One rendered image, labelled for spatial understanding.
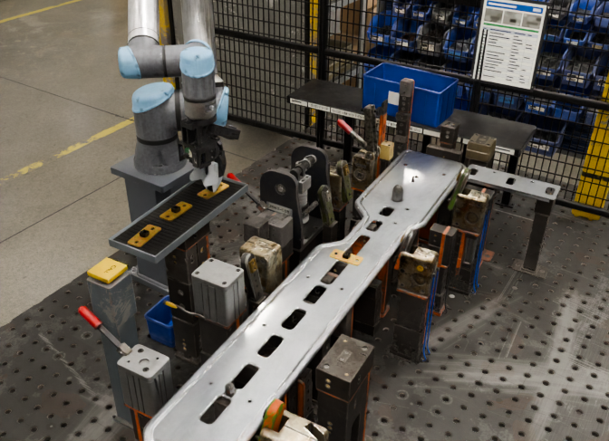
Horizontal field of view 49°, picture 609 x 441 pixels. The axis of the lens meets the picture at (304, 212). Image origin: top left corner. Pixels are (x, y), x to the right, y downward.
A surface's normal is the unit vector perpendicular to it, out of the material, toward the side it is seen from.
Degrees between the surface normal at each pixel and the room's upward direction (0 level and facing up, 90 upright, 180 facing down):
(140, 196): 90
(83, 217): 0
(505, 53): 90
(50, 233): 0
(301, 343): 0
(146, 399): 90
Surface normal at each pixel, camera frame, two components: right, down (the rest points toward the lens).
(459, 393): 0.01, -0.84
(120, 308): 0.87, 0.27
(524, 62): -0.49, 0.46
